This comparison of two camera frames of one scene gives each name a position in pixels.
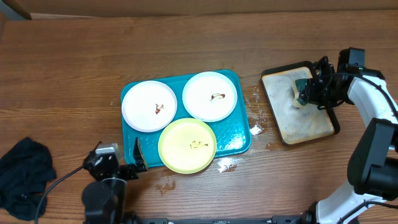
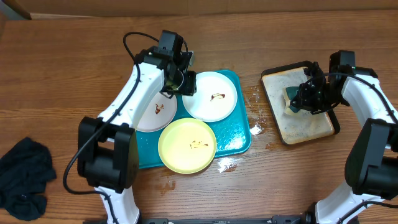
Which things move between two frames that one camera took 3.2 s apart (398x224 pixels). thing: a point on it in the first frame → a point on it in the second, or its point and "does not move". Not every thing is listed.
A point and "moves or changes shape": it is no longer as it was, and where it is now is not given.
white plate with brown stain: [209, 96] does not move
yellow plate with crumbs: [187, 145] does not move
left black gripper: [132, 170] → [188, 88]
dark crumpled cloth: [25, 170] does not move
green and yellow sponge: [299, 84] moves or changes shape
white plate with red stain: [149, 106] does not move
